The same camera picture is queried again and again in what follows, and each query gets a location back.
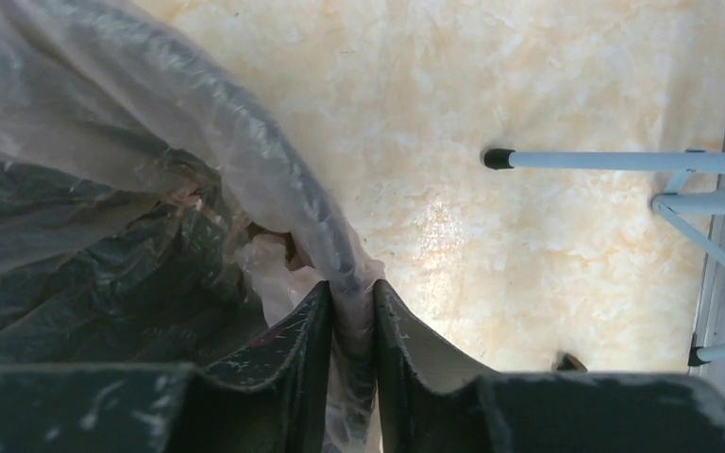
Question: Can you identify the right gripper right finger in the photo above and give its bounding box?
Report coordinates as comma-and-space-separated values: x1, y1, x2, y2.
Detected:
373, 280, 725, 452

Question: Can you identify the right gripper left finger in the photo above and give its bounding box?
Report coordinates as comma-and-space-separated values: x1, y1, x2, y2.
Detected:
0, 282, 332, 452

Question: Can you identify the pink plastic trash bag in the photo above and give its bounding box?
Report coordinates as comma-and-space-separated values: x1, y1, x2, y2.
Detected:
0, 1, 382, 452

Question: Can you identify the black plastic trash bin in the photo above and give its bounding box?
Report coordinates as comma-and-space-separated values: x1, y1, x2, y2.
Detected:
0, 36, 376, 362

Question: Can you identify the light blue tripod stand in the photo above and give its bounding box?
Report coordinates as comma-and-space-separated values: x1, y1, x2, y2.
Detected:
474, 147, 725, 373

